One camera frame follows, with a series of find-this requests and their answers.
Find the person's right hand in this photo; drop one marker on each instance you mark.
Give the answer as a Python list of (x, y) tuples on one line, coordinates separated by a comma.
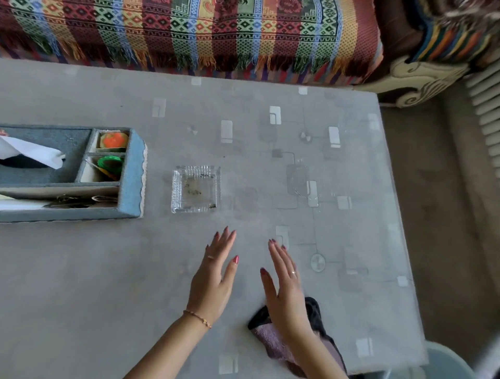
[(288, 308)]

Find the person's left hand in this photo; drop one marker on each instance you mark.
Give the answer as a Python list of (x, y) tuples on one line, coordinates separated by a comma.
[(209, 289)]

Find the person's left middle finger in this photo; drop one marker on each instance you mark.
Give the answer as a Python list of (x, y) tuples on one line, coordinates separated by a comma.
[(220, 244)]

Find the person's left thumb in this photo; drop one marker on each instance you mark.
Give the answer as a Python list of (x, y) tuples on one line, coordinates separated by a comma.
[(232, 271)]

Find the person's right thumb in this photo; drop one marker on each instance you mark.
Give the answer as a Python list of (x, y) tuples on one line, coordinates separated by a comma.
[(268, 287)]

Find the person's left little finger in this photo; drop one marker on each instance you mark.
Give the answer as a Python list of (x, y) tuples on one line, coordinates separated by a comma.
[(204, 256)]

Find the person's right forearm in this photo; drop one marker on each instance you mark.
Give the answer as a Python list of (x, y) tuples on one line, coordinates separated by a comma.
[(318, 359)]

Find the person's left forearm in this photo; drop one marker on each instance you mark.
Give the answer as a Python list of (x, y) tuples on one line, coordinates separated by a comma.
[(172, 349)]

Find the dark and pink cloth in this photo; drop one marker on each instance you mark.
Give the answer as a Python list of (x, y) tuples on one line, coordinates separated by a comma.
[(269, 339)]

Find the square clear glass ashtray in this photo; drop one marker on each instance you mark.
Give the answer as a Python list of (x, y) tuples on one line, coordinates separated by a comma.
[(195, 189)]

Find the blue felt organizer box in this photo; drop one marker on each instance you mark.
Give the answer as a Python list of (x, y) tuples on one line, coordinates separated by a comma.
[(132, 187)]

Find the grey patterned table cover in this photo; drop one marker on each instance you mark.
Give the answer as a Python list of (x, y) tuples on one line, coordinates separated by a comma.
[(97, 273)]

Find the green round item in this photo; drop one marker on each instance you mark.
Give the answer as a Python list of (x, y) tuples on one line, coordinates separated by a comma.
[(111, 164)]

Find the metal scissors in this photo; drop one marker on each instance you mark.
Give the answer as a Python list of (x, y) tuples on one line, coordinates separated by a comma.
[(74, 201)]

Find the orange round item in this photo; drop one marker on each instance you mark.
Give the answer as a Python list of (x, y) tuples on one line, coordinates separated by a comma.
[(113, 140)]

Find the light blue stool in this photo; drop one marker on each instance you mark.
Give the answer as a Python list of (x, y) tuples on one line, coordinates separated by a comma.
[(441, 363)]

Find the white tissue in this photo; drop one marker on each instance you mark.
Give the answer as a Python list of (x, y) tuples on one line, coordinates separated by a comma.
[(31, 150)]

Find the colourful woven fringed blanket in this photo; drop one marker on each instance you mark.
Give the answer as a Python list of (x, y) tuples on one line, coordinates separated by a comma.
[(195, 31)]

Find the carved cream sofa armrest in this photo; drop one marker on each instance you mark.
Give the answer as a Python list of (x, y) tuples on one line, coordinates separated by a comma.
[(414, 78)]

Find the white radiator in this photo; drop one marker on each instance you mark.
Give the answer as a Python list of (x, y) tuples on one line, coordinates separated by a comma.
[(488, 101)]

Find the striped colourful cushion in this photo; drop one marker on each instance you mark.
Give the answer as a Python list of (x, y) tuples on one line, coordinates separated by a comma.
[(449, 43)]

